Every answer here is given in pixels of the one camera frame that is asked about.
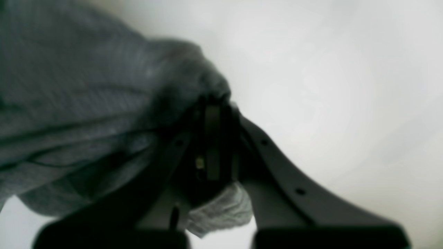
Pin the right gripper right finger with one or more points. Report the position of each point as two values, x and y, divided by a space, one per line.
292 211

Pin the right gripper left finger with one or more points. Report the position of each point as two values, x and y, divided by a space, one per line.
151 211

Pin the grey t-shirt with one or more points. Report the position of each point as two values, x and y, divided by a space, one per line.
85 101

